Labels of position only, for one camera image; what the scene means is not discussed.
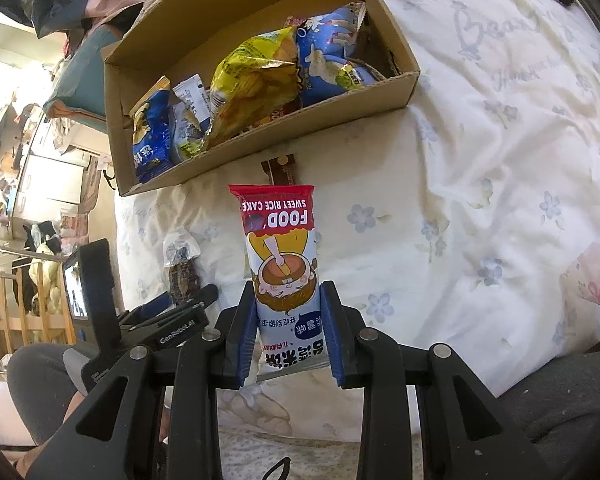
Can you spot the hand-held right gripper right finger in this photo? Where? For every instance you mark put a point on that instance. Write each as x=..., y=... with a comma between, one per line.
x=332, y=340

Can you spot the teal cushion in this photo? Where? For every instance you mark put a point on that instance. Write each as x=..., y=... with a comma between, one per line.
x=79, y=80

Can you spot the blue popcorn snack packet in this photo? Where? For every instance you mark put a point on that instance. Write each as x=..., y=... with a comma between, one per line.
x=325, y=60

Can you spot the brown cardboard box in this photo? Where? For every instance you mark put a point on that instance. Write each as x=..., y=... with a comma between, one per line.
x=330, y=112

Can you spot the yellow chip packet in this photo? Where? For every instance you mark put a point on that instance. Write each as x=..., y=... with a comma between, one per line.
x=250, y=85

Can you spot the clear packet of dark snack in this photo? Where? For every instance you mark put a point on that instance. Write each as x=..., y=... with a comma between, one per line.
x=180, y=270

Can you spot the person's right leg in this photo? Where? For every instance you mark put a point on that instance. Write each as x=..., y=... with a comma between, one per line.
x=565, y=400

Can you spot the white cabinet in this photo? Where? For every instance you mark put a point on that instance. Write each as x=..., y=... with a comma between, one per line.
x=44, y=180

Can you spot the wooden chair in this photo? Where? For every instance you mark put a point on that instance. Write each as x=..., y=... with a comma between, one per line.
x=2, y=310

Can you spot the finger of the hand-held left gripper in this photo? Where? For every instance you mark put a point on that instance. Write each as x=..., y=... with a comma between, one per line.
x=154, y=305
x=199, y=296

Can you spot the small brown snack bar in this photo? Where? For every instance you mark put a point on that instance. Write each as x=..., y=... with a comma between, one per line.
x=281, y=170

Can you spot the person's left leg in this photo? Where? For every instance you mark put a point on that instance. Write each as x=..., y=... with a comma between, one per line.
x=34, y=380

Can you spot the white floral bed sheet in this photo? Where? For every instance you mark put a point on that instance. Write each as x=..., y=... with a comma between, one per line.
x=455, y=135

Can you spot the red silver foil snack packet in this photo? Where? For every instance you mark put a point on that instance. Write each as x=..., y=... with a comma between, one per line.
x=187, y=135

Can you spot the cartoon girl rice cake packet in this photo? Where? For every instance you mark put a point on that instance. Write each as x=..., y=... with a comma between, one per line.
x=280, y=260

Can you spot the black and cream garment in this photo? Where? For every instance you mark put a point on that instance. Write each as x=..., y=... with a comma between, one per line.
x=39, y=260

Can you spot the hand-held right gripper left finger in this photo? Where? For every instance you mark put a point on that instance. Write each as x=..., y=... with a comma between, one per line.
x=247, y=340

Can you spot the person's leg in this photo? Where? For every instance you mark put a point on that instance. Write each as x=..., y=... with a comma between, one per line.
x=565, y=400
x=34, y=380

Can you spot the blue cartoon snack packet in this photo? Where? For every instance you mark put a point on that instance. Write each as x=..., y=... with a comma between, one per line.
x=152, y=152

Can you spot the pink bow print pillow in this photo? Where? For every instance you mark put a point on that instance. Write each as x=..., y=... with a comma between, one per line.
x=595, y=280

